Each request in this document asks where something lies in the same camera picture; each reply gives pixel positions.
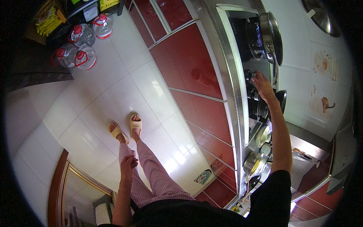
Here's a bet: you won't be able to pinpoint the person's right hand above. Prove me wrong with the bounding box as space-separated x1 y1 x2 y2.
252 70 277 104

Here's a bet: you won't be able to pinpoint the person's left hand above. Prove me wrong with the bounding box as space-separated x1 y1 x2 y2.
120 155 139 182

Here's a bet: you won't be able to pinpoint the person's legs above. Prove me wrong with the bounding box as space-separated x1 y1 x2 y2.
109 113 197 212

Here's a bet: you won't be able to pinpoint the black pot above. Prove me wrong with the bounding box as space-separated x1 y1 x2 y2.
248 86 287 124

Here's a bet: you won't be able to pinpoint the black glass gas stove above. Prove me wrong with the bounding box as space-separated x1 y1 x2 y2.
227 11 280 125

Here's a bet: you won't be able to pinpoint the steel frying pan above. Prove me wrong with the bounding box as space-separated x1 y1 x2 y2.
259 11 284 86

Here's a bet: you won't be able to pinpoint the white stool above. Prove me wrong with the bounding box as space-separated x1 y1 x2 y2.
92 194 114 226

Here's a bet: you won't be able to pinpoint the red base cabinet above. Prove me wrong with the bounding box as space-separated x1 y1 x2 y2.
125 0 239 209

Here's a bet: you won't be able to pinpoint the small white bowl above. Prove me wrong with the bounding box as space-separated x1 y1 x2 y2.
260 143 273 156

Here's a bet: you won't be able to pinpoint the cartoon sticker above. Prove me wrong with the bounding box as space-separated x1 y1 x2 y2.
194 169 213 186

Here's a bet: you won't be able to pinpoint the person's body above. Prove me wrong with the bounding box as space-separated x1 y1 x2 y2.
98 170 292 227

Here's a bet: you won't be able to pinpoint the steel bowl with yellow contents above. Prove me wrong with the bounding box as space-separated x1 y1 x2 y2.
243 152 269 177

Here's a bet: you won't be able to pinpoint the black ladle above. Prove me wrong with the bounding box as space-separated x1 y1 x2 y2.
247 174 262 192

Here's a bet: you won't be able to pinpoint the grey range hood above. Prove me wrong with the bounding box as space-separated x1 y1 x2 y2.
326 91 358 196

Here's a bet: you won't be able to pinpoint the clear red-capped water bottle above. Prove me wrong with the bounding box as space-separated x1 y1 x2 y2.
50 43 79 69
67 23 96 47
92 13 115 40
74 45 98 71

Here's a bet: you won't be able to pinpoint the dark brown furniture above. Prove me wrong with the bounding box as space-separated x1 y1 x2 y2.
8 37 75 92

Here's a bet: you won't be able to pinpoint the black shelf with boxes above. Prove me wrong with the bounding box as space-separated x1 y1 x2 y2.
65 0 125 24

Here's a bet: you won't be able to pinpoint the carton of yellow packets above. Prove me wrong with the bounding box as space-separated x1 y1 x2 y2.
24 0 67 46

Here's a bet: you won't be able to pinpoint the brown wooden door frame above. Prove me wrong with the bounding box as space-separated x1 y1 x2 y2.
47 149 114 227

